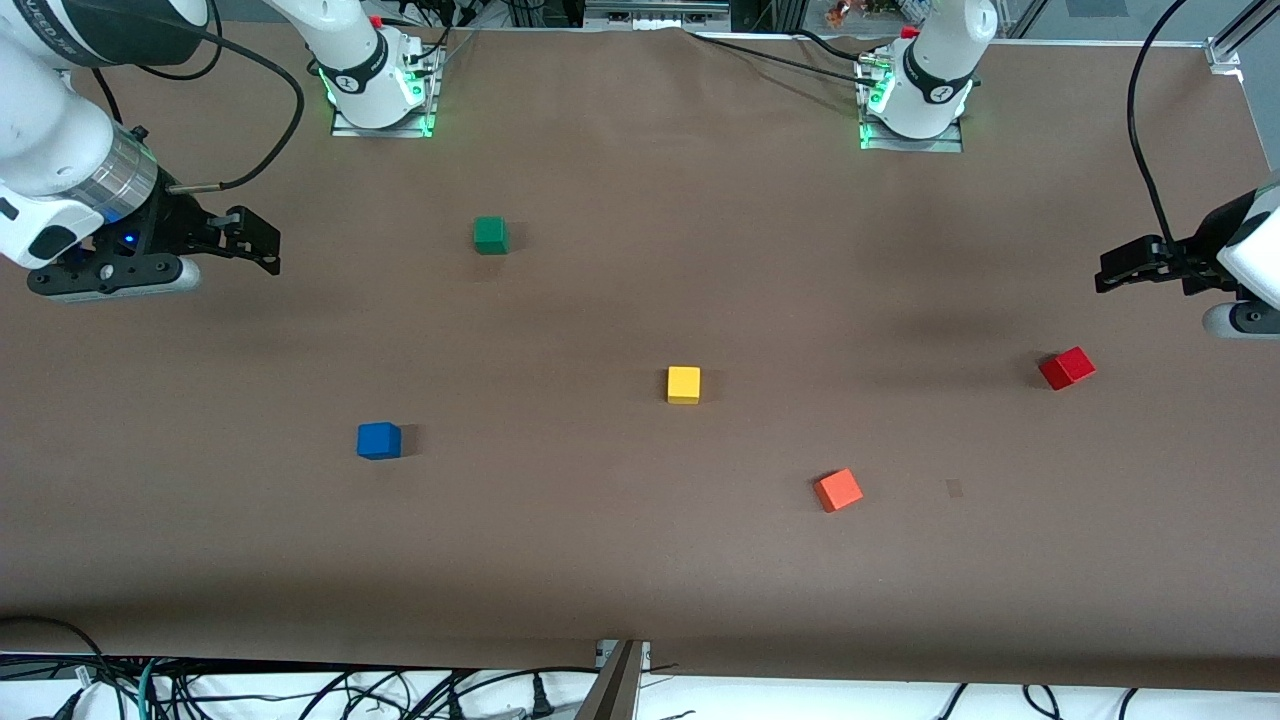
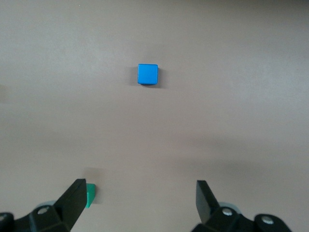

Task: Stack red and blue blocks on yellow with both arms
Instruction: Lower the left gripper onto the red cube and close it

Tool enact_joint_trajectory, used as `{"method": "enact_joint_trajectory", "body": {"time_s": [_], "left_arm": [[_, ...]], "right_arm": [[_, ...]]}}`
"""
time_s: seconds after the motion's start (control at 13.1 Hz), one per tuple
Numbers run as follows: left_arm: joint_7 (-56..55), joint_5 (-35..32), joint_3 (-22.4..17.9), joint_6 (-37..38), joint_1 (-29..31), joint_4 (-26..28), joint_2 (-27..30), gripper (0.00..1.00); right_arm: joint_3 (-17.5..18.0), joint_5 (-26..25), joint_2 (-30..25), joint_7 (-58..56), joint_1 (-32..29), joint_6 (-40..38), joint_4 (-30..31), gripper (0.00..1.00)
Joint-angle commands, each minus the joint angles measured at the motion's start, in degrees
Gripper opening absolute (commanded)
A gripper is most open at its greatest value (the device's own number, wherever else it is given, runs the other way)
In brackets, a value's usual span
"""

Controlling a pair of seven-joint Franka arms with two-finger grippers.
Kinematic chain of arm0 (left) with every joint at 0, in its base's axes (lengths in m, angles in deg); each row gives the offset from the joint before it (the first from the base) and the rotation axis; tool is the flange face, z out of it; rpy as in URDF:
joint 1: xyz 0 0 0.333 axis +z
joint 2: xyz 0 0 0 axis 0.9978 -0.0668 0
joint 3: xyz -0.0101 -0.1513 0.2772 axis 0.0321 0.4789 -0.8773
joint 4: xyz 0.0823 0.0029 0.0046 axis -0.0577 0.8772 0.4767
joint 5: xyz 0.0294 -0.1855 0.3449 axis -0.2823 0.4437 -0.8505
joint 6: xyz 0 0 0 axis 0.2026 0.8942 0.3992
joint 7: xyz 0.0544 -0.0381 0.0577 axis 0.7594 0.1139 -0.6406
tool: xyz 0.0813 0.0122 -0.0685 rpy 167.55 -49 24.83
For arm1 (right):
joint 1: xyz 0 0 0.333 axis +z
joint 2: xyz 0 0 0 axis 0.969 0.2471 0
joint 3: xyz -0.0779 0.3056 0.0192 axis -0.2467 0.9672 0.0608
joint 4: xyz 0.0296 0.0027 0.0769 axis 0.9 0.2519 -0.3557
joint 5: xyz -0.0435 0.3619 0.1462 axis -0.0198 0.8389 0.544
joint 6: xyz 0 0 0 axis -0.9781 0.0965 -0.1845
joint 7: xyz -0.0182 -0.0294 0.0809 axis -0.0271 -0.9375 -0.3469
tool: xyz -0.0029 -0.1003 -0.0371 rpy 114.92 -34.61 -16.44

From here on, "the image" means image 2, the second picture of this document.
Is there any blue block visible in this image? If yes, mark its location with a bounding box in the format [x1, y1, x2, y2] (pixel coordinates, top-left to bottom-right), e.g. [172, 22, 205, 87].
[137, 63, 159, 86]

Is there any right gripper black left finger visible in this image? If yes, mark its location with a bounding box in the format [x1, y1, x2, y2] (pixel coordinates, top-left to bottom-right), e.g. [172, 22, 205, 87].
[14, 178, 87, 232]

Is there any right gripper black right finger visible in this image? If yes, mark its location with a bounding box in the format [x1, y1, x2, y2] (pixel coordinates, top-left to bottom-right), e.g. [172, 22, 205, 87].
[192, 180, 256, 232]

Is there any green block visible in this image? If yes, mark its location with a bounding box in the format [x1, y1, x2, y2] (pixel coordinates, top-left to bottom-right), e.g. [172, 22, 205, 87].
[84, 183, 97, 209]

